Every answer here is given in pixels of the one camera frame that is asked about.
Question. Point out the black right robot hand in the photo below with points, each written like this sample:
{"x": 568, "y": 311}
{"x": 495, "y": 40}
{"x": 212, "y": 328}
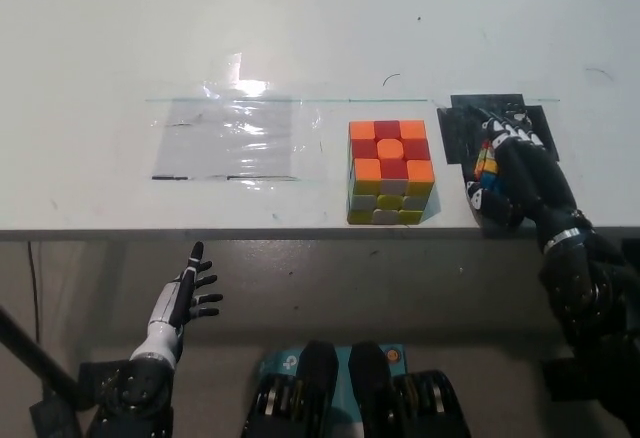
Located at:
{"x": 535, "y": 183}

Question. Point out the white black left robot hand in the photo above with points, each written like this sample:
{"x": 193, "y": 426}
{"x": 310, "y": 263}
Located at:
{"x": 167, "y": 308}

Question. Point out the small studded multicolour puzzle cube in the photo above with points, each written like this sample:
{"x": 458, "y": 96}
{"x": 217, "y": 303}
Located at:
{"x": 486, "y": 165}

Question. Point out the black tape patch on desk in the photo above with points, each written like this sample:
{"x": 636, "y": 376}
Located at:
{"x": 457, "y": 133}

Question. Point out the teal robot body panel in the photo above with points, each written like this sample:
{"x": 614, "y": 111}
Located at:
{"x": 275, "y": 370}

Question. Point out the big orange red puzzle cube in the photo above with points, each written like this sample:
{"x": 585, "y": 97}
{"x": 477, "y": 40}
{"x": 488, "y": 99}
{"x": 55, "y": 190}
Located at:
{"x": 390, "y": 173}

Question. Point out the black slanted pole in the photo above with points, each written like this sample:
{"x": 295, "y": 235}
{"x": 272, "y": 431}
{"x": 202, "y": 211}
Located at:
{"x": 30, "y": 348}

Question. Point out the dark box on floor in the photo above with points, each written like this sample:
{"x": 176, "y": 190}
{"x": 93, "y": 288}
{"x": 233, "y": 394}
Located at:
{"x": 52, "y": 418}

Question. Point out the clear plastic sheet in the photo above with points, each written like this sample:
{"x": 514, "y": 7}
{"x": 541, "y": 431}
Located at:
{"x": 220, "y": 148}

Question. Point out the clear plastic film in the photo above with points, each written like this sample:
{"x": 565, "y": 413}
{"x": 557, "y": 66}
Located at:
{"x": 310, "y": 158}

